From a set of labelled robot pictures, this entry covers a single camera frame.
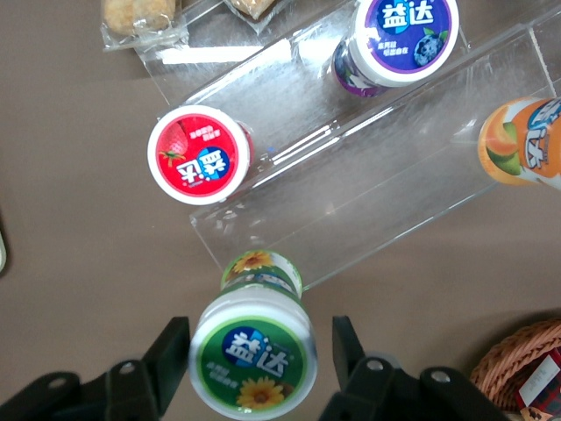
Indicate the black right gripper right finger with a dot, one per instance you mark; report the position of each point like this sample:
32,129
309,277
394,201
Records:
350,364

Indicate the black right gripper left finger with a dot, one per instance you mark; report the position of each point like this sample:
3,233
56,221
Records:
166,364

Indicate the green gum bottle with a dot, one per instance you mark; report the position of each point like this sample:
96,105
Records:
254,351

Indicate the clear acrylic gum step stand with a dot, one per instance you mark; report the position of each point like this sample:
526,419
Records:
350,197

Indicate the cream plastic tray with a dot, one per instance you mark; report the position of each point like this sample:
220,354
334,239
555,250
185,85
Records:
2,252

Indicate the red gum bottle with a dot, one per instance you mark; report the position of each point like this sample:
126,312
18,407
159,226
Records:
197,153

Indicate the orange gum bottle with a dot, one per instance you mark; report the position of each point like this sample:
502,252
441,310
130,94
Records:
517,140

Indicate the purple gum bottle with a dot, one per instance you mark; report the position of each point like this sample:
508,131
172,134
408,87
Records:
407,35

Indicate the wicker snack basket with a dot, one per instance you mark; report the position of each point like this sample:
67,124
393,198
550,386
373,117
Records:
504,359

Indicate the red cookie box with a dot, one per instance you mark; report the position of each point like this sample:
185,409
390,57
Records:
543,386

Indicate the clear acrylic snack step stand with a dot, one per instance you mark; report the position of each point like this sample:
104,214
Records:
206,66

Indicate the clear-wrapped biscuit pack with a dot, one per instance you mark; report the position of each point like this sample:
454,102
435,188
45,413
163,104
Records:
131,17
252,6

